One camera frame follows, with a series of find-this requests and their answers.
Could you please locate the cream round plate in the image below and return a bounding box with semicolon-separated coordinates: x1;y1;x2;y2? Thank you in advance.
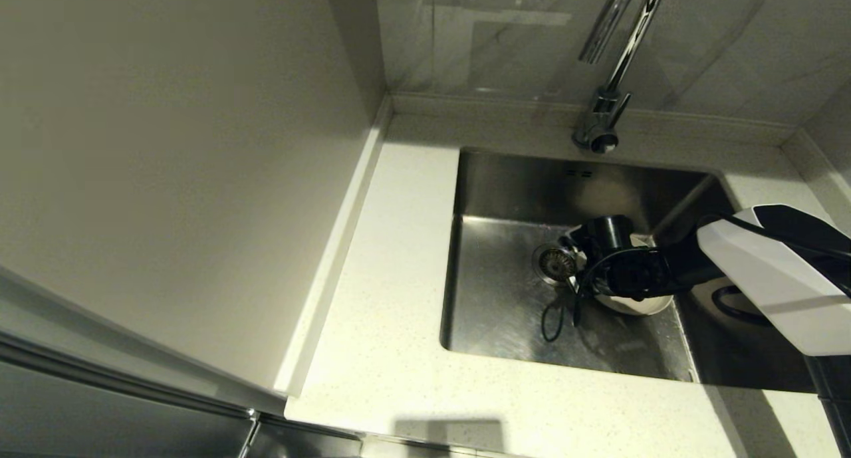
577;233;675;316

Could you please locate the stainless steel sink basin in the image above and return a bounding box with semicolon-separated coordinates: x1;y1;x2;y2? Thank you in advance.
439;147;825;394

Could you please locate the round metal drain strainer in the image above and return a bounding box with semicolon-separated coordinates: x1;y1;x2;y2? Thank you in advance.
532;243;579;287

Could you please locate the chrome gooseneck faucet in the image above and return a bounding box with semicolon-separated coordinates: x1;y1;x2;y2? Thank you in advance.
572;0;669;155

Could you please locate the beige tall cabinet side panel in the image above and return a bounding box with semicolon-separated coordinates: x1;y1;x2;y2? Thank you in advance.
0;0;393;398

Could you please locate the grey glossy cabinet front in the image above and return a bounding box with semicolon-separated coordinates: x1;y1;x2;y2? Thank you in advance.
0;265;364;458

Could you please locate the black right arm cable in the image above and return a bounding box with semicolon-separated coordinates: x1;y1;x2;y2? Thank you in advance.
541;245;775;343

